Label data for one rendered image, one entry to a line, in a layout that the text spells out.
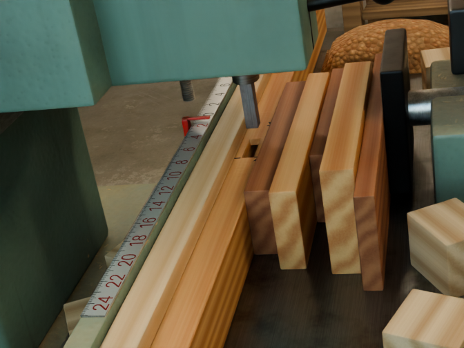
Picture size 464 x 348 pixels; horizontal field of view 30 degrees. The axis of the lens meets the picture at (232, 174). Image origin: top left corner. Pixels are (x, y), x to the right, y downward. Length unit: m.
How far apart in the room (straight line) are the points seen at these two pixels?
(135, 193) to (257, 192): 0.38
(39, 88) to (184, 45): 0.10
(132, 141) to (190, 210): 2.66
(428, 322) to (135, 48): 0.28
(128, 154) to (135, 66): 2.49
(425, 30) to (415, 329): 0.48
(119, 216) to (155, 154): 2.16
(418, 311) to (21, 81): 0.30
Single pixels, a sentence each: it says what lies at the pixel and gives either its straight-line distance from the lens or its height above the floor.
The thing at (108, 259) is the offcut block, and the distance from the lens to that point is 0.74.
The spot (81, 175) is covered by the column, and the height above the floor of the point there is 0.88.
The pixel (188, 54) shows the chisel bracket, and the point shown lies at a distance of 0.58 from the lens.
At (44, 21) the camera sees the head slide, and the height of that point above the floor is 1.06.
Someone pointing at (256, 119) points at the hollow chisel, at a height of 0.96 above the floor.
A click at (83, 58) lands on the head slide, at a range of 0.56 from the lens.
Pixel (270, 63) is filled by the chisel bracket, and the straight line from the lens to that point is 0.57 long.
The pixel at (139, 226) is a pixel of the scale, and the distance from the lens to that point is 0.50.
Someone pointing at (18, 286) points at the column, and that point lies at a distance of 0.67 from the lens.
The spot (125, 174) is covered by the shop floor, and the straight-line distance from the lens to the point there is 2.93.
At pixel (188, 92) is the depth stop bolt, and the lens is 0.68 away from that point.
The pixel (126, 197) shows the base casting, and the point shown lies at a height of 0.80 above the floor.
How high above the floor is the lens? 1.19
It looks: 25 degrees down
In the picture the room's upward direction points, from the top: 10 degrees counter-clockwise
